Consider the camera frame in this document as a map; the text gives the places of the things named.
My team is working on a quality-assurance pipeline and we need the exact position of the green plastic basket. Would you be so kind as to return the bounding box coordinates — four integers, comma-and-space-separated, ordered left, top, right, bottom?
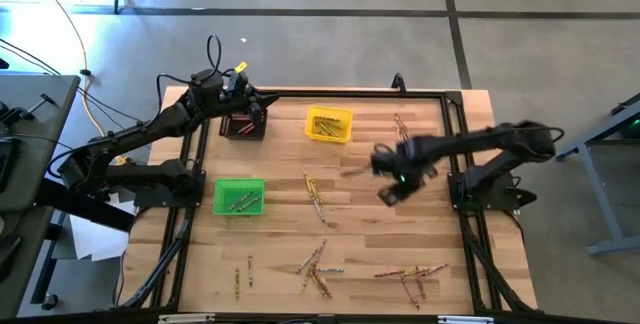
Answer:
211, 177, 267, 217

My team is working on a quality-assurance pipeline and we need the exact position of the grey side table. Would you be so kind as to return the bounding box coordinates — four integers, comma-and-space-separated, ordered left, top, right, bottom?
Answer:
0, 73, 82, 321

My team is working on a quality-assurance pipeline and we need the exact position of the black plastic basket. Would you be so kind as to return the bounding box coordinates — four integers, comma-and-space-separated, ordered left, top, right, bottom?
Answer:
218, 110, 269, 142

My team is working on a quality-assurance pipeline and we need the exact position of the grey table leg frame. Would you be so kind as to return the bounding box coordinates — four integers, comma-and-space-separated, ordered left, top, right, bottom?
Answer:
549, 91, 640, 258

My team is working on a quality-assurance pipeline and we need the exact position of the yellow floor cable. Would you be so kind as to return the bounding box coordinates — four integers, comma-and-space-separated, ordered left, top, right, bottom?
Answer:
27, 0, 109, 138

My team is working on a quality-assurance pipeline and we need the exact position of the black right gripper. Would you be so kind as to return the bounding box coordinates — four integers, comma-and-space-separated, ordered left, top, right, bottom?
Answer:
370, 137, 440, 209

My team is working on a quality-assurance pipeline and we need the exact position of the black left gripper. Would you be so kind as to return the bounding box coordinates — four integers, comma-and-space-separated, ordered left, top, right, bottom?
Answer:
224, 69, 280, 131

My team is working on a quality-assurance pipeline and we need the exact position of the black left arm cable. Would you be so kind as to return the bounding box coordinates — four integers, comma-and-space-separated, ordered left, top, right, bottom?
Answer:
204, 33, 225, 73

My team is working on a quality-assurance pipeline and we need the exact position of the yellow plastic basket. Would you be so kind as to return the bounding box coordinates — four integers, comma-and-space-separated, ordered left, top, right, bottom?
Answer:
304, 105, 355, 145

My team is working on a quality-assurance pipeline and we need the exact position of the silver bracket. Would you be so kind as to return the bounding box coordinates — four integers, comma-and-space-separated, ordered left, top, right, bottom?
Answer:
437, 315, 496, 324
157, 313, 217, 324

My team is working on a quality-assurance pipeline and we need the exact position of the white paper sheet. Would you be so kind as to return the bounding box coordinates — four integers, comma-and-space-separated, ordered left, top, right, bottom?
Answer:
68, 188, 137, 263

